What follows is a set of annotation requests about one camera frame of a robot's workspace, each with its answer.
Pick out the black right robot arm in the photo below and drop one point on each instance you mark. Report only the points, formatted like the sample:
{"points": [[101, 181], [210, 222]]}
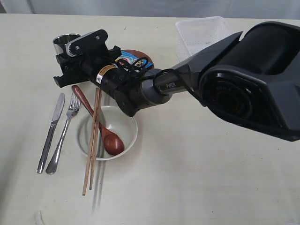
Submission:
{"points": [[251, 80]]}

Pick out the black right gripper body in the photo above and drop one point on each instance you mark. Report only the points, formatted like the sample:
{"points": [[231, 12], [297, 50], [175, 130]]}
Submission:
{"points": [[96, 65]]}

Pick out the silver table knife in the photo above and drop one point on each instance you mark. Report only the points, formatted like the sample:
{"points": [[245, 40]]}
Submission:
{"points": [[56, 116]]}

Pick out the white perforated plastic basket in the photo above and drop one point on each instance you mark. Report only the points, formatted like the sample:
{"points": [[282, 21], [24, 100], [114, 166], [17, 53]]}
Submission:
{"points": [[193, 35]]}

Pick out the blue snack packet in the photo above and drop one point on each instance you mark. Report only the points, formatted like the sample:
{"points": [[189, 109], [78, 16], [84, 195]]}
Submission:
{"points": [[133, 59]]}

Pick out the brown wooden spoon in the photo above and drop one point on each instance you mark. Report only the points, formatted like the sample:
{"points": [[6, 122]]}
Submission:
{"points": [[111, 141]]}

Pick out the white ceramic bowl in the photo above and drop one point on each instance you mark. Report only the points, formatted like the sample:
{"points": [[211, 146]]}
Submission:
{"points": [[114, 120]]}

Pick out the brown round plate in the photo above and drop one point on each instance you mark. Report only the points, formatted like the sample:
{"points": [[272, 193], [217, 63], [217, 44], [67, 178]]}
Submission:
{"points": [[140, 54]]}

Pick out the white backdrop curtain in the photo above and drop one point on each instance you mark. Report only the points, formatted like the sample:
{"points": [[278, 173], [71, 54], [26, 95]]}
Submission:
{"points": [[267, 9]]}

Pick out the silver fork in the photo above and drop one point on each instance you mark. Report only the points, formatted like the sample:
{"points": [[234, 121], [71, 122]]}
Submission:
{"points": [[72, 111]]}

